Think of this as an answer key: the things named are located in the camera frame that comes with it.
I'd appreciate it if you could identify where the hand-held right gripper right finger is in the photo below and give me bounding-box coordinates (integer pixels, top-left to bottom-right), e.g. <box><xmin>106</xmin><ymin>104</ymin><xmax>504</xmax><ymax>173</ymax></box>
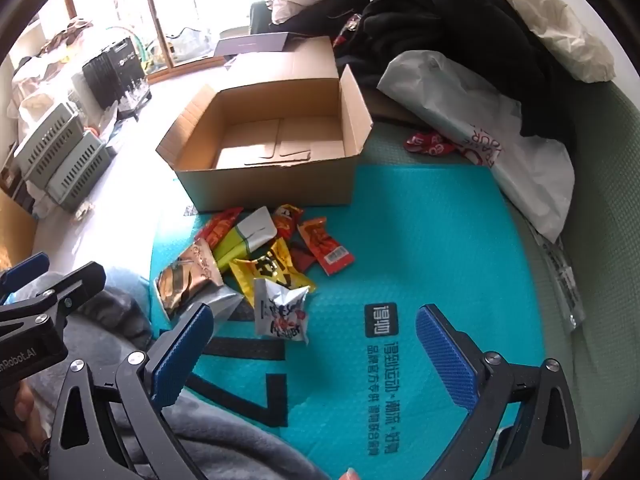
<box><xmin>415</xmin><ymin>304</ymin><xmax>586</xmax><ymax>480</ymax></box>

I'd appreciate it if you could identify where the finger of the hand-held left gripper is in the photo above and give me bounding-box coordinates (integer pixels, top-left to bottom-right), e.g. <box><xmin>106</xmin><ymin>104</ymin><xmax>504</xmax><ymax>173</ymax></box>
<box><xmin>0</xmin><ymin>261</ymin><xmax>107</xmax><ymax>331</ymax></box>
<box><xmin>0</xmin><ymin>252</ymin><xmax>51</xmax><ymax>292</ymax></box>

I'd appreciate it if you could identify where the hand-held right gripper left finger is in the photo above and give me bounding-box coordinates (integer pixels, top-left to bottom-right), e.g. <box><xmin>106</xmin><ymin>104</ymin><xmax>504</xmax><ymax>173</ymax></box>
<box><xmin>47</xmin><ymin>304</ymin><xmax>221</xmax><ymax>480</ymax></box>

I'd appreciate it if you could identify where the clear brown snack bag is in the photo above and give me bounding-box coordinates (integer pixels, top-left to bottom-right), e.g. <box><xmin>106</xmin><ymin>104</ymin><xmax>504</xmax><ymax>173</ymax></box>
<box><xmin>156</xmin><ymin>240</ymin><xmax>244</xmax><ymax>321</ymax></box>

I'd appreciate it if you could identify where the silver white snack packet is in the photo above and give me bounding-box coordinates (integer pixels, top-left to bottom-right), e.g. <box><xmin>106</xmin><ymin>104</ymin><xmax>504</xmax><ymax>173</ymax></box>
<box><xmin>253</xmin><ymin>277</ymin><xmax>311</xmax><ymax>346</ymax></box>

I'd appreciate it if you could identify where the yellow snack packet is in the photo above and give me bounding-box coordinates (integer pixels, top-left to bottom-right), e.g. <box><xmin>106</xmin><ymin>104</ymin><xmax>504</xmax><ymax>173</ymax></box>
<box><xmin>229</xmin><ymin>237</ymin><xmax>317</xmax><ymax>311</ymax></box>

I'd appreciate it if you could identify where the red gold-print snack packet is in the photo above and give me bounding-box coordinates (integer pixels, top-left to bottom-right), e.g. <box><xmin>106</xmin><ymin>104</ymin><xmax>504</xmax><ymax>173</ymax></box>
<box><xmin>194</xmin><ymin>207</ymin><xmax>244</xmax><ymax>251</ymax></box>

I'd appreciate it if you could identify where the green and grey pouch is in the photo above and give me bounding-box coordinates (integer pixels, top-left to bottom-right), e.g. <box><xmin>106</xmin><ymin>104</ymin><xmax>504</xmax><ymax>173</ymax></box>
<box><xmin>212</xmin><ymin>206</ymin><xmax>278</xmax><ymax>273</ymax></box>

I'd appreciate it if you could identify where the dark red small packet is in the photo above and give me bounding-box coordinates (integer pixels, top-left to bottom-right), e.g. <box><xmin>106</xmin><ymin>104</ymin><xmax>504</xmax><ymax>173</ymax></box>
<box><xmin>289</xmin><ymin>241</ymin><xmax>317</xmax><ymax>273</ymax></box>

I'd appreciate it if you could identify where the red-orange barcode snack packet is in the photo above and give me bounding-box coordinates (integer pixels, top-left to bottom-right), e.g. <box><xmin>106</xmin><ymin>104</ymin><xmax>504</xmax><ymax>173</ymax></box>
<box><xmin>297</xmin><ymin>217</ymin><xmax>356</xmax><ymax>277</ymax></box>

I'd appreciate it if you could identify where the red cartoon-figure snack packet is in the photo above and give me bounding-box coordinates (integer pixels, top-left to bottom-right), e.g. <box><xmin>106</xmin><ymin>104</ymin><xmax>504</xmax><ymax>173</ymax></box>
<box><xmin>272</xmin><ymin>204</ymin><xmax>304</xmax><ymax>241</ymax></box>

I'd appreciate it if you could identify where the cardboard box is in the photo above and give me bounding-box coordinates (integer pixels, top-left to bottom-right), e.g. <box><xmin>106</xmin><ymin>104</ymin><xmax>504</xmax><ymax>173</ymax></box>
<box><xmin>155</xmin><ymin>36</ymin><xmax>373</xmax><ymax>211</ymax></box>

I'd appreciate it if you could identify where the person's left hand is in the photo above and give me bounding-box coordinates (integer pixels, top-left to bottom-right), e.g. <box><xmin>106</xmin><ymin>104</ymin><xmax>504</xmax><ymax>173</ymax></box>
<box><xmin>0</xmin><ymin>380</ymin><xmax>51</xmax><ymax>461</ymax></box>

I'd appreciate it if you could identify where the grey fleece blanket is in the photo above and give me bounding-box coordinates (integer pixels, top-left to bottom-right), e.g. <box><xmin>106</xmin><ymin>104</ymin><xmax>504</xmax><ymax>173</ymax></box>
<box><xmin>20</xmin><ymin>265</ymin><xmax>351</xmax><ymax>480</ymax></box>

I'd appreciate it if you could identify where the grey slatted crate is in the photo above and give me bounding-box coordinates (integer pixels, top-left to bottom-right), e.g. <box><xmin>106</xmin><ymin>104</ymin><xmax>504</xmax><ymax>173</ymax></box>
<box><xmin>12</xmin><ymin>102</ymin><xmax>83</xmax><ymax>176</ymax></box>
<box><xmin>27</xmin><ymin>132</ymin><xmax>113</xmax><ymax>211</ymax></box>

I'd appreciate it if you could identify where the teal bubble mailer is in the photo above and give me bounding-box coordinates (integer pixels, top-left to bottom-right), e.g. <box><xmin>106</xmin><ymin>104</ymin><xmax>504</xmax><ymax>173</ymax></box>
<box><xmin>150</xmin><ymin>162</ymin><xmax>546</xmax><ymax>480</ymax></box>

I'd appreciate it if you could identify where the clear plastic package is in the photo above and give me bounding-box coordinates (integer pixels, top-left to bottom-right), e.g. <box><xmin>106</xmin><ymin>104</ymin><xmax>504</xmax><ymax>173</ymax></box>
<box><xmin>532</xmin><ymin>230</ymin><xmax>586</xmax><ymax>333</ymax></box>

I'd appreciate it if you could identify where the green sofa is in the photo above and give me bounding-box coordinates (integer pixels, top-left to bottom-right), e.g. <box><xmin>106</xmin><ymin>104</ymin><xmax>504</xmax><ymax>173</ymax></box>
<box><xmin>250</xmin><ymin>0</ymin><xmax>640</xmax><ymax>466</ymax></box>

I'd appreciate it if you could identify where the white plastic bag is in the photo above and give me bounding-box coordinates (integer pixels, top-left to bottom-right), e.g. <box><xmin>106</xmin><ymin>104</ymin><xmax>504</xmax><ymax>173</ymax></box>
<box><xmin>377</xmin><ymin>50</ymin><xmax>576</xmax><ymax>243</ymax></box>

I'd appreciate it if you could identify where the black ribbed suitcase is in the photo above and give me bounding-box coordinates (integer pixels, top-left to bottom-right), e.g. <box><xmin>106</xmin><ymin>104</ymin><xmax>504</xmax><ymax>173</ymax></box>
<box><xmin>82</xmin><ymin>37</ymin><xmax>151</xmax><ymax>111</ymax></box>

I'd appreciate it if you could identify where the red crumpled wrapper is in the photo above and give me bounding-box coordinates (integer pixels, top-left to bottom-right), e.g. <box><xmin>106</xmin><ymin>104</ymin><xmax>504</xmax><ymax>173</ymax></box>
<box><xmin>404</xmin><ymin>130</ymin><xmax>456</xmax><ymax>155</ymax></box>

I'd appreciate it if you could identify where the brown patterned cloth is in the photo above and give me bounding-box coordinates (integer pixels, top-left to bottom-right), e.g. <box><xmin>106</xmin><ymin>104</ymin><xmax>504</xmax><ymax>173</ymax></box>
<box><xmin>45</xmin><ymin>17</ymin><xmax>93</xmax><ymax>48</ymax></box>

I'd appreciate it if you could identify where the colourful hoop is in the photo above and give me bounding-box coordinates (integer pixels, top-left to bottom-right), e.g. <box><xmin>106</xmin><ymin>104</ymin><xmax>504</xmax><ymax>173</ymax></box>
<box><xmin>107</xmin><ymin>25</ymin><xmax>158</xmax><ymax>68</ymax></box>

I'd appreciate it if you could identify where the glass balcony door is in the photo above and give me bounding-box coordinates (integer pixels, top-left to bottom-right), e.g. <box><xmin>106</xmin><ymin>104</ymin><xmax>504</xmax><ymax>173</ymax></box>
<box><xmin>70</xmin><ymin>0</ymin><xmax>281</xmax><ymax>68</ymax></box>

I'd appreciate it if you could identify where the grey flat box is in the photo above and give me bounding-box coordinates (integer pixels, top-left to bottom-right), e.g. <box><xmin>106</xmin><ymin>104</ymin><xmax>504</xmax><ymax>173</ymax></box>
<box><xmin>214</xmin><ymin>32</ymin><xmax>291</xmax><ymax>58</ymax></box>

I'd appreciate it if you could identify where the black clothing pile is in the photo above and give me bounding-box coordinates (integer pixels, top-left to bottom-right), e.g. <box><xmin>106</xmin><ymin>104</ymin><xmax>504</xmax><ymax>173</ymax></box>
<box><xmin>332</xmin><ymin>0</ymin><xmax>576</xmax><ymax>151</ymax></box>

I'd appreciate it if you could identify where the red clear snack bag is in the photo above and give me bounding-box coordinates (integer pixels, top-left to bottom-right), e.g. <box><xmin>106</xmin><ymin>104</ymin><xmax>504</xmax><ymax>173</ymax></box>
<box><xmin>334</xmin><ymin>12</ymin><xmax>363</xmax><ymax>48</ymax></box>

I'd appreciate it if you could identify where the cream duvet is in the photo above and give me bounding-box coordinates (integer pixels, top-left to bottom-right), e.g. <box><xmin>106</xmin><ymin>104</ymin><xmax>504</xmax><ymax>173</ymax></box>
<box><xmin>480</xmin><ymin>0</ymin><xmax>616</xmax><ymax>83</ymax></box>

